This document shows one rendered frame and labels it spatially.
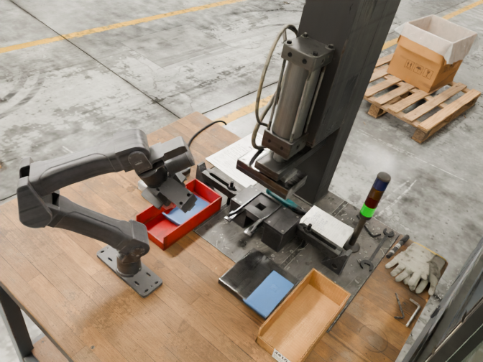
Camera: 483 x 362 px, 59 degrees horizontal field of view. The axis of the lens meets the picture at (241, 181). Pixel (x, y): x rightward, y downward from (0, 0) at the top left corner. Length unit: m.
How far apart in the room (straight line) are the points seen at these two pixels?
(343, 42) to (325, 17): 0.07
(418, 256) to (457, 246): 1.64
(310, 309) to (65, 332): 0.62
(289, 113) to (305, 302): 0.52
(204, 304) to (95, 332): 0.27
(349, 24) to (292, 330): 0.76
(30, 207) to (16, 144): 2.25
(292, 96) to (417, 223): 2.17
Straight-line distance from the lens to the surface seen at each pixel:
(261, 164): 1.16
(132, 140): 0.91
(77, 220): 1.04
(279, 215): 1.31
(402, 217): 3.08
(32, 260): 1.30
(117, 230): 1.08
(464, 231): 3.25
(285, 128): 1.09
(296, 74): 1.02
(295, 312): 1.21
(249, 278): 1.22
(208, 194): 1.40
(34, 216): 1.00
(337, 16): 1.04
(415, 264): 1.44
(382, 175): 1.23
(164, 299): 1.18
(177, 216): 1.35
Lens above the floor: 1.89
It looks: 41 degrees down
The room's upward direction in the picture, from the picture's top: 11 degrees clockwise
